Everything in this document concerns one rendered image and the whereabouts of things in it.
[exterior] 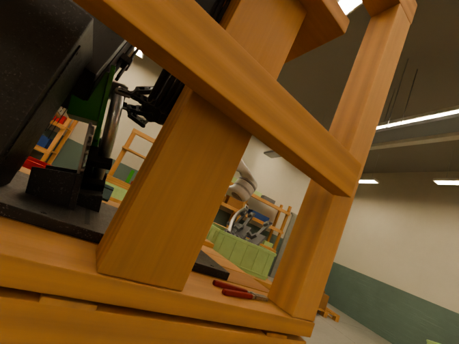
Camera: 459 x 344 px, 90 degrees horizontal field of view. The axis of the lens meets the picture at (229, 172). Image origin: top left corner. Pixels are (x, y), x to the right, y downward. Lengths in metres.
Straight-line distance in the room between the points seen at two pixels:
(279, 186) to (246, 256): 6.31
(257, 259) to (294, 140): 1.11
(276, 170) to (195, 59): 7.31
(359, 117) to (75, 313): 0.74
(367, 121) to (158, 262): 0.65
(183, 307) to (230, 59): 0.41
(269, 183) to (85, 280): 7.18
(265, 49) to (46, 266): 0.49
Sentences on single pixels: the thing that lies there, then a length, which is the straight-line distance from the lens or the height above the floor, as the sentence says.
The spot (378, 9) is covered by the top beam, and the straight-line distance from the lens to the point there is 1.06.
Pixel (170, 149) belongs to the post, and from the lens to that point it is 0.37.
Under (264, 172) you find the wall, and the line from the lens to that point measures 7.36.
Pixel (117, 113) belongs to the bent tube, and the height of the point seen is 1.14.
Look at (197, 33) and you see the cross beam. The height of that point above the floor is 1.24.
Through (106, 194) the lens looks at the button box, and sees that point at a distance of 0.97.
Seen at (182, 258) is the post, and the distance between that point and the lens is 0.41.
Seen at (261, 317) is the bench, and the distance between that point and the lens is 0.56.
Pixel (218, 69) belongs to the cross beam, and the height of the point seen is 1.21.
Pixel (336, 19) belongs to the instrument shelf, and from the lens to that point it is 0.64.
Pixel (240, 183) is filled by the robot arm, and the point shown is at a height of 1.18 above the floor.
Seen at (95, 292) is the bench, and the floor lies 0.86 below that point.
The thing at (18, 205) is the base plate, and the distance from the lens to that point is 0.52.
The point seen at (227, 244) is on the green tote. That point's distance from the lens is 1.37.
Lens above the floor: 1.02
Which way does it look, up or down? 11 degrees up
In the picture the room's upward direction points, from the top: 24 degrees clockwise
